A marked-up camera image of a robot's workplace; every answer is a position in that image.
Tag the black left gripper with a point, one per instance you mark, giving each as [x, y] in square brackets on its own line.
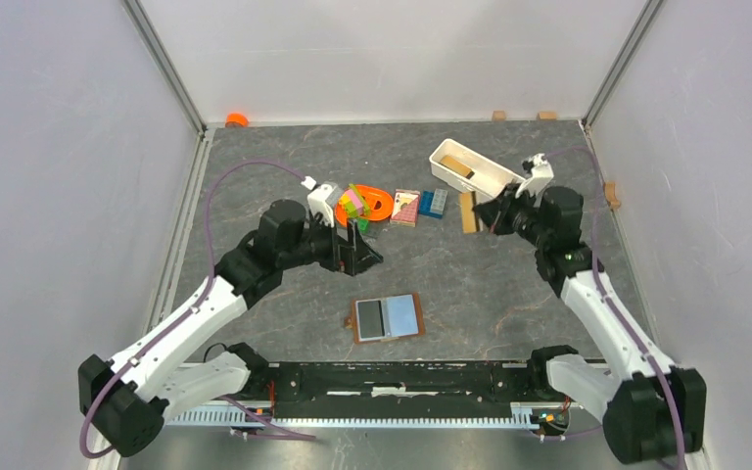
[360, 257]

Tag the tan card in tray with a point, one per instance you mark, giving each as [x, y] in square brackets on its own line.
[457, 166]

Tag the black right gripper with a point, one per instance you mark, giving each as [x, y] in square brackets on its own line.
[495, 212]

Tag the pink yellow green block stack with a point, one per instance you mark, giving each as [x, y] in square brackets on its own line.
[353, 203]

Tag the white rectangular plastic tray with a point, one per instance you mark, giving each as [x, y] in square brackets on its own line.
[489, 179]

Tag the grey card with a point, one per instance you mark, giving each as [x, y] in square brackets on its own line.
[370, 321]

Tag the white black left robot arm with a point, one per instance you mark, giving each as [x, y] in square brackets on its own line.
[129, 397]

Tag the green building block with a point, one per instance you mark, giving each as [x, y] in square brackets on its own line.
[363, 225]

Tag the blue grey building block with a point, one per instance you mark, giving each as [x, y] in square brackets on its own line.
[433, 203]

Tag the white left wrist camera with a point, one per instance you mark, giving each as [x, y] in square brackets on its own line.
[322, 201]

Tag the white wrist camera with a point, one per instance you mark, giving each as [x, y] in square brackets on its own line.
[539, 175]
[322, 201]

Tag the curved wooden piece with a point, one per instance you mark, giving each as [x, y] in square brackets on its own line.
[611, 195]

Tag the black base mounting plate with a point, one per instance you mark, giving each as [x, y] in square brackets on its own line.
[395, 389]

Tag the dark grey block baseplate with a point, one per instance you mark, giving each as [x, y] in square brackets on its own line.
[373, 231]

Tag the red playing card box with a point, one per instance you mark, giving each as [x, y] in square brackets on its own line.
[406, 206]

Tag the orange tape roll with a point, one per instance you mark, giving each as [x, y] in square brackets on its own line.
[236, 120]

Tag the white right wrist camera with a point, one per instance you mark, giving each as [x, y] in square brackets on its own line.
[539, 175]

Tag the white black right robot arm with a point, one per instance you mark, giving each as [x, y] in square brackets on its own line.
[649, 408]

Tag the brown leather card holder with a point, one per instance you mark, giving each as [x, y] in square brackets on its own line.
[403, 318]

